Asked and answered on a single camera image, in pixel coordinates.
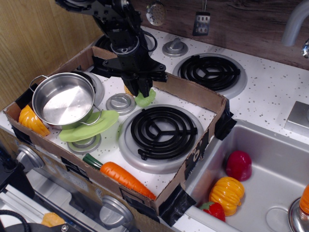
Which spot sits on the yellow toy pumpkin in sink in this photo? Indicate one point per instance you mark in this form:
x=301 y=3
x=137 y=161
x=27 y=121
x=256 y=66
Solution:
x=228 y=192

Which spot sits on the yellow toy corn cob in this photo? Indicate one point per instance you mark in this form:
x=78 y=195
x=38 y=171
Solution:
x=127 y=91

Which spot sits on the light green plastic plate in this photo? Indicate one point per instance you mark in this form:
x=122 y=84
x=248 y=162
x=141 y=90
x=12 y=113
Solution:
x=99 y=122

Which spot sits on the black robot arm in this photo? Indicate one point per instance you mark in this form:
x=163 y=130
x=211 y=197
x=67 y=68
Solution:
x=120 y=22

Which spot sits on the orange toy carrot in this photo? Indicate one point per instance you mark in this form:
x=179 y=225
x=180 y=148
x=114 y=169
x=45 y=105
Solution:
x=120 y=175

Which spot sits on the silver front stove knob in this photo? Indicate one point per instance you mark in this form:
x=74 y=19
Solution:
x=85 y=146

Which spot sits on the silver faucet base plate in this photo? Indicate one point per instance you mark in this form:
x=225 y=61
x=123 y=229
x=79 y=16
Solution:
x=298 y=119

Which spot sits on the silver oven knob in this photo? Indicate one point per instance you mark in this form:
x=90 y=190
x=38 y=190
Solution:
x=114 y=214
x=29 y=159

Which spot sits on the silver stove knob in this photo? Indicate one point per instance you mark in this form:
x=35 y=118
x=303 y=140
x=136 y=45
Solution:
x=122 y=103
x=175 y=48
x=85 y=146

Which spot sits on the silver faucet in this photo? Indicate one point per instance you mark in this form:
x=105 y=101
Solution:
x=294 y=23

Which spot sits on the red toy strawberry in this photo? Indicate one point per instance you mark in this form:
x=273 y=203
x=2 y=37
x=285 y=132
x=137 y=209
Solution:
x=214 y=209

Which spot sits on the silver faucet handle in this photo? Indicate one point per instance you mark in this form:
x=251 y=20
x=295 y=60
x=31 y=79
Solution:
x=305 y=49

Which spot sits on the orange toy at sink edge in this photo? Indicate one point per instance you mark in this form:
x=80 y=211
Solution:
x=304 y=200

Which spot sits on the silver centre stove knob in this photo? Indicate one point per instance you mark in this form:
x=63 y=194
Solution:
x=122 y=103

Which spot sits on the stainless steel pot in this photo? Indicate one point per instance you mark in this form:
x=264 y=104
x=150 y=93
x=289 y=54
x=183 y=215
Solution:
x=64 y=100

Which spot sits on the front right black burner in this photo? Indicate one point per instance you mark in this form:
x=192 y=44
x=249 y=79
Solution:
x=157 y=139

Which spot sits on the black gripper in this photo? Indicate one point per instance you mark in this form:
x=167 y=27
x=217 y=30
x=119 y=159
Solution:
x=133 y=58

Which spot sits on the silver oven knob left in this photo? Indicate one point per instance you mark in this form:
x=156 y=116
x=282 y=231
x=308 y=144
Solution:
x=29 y=159

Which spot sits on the hanging metal strainer spoon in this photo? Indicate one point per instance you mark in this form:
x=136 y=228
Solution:
x=156 y=13

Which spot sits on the brown cardboard fence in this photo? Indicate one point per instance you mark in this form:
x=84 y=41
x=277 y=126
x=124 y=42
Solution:
x=171 y=189

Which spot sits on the silver oven knob right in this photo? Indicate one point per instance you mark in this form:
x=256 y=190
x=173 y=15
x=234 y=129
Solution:
x=114 y=214

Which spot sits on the stainless steel sink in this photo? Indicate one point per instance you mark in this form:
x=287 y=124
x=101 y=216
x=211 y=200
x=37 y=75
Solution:
x=280 y=173

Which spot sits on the dark red toy vegetable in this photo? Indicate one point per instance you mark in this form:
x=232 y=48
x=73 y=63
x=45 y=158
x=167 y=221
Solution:
x=239 y=166

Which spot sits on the silver back stove knob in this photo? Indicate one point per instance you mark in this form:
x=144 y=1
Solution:
x=175 y=48

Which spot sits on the yellow toy pepper in fence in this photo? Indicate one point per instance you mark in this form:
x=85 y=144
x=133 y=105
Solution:
x=30 y=120

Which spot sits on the orange toy bottom left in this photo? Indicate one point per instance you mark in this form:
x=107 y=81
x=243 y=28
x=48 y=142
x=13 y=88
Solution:
x=52 y=219

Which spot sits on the back right black burner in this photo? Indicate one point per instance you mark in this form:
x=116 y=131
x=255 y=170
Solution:
x=216 y=72

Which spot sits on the hanging metal spatula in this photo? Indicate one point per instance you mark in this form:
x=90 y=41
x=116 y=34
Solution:
x=202 y=21

